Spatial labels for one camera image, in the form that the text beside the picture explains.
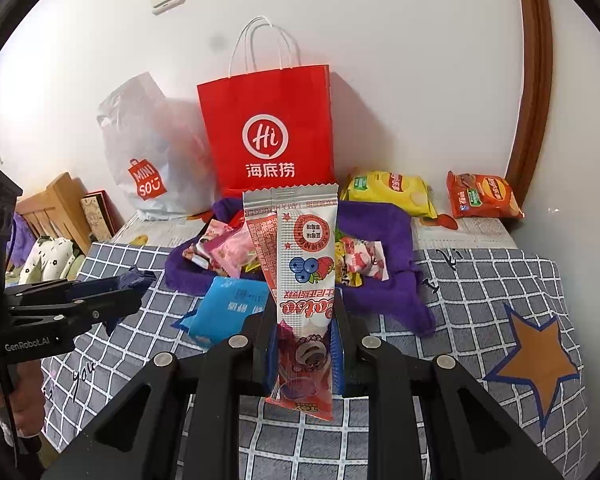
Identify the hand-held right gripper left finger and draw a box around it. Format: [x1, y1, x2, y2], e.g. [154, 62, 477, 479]
[40, 305, 278, 480]

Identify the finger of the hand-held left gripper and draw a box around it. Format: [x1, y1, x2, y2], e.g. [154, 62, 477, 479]
[10, 291, 146, 336]
[5, 267, 156, 306]

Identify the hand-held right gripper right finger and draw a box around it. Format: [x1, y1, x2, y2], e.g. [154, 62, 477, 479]
[330, 310, 563, 480]

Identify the blue tissue pack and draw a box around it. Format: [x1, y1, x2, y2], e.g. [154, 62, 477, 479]
[172, 276, 271, 351]

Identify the white red candy packet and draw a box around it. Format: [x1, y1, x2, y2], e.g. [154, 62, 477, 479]
[342, 239, 390, 281]

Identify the long white red snack packet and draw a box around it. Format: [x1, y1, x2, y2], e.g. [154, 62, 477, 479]
[242, 182, 341, 408]

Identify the pink candy packet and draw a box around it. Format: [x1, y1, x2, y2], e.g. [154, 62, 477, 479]
[207, 222, 256, 278]

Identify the orange panda snack packet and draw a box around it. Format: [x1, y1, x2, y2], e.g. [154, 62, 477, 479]
[182, 240, 217, 269]

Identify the yellow snack packet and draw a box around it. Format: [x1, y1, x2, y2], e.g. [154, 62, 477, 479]
[334, 240, 356, 286]

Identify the person's left hand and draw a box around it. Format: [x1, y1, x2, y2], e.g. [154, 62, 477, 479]
[11, 360, 47, 456]

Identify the white floral cloth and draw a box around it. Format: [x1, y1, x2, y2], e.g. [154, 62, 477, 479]
[19, 236, 78, 285]

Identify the brown hardcover book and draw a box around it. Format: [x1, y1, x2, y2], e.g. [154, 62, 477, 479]
[80, 190, 126, 243]

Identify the purple cloth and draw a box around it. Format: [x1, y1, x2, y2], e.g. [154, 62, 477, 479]
[7, 215, 33, 271]

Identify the wooden headboard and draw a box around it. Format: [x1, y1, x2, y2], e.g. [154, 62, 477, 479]
[16, 172, 93, 256]

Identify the purple towel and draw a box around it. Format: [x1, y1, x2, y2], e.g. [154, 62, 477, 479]
[164, 197, 436, 337]

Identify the white plastic shopping bag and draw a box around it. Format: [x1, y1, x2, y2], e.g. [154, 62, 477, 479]
[96, 72, 218, 222]

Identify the yellow chips bag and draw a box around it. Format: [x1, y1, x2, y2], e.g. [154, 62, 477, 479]
[341, 170, 438, 219]

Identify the orange chips bag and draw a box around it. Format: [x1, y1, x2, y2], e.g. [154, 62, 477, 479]
[446, 170, 525, 220]

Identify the red paper bag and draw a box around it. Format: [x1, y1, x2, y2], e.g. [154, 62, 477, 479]
[196, 16, 337, 201]

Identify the brown wooden door frame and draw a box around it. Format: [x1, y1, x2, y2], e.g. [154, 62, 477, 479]
[505, 0, 553, 196]

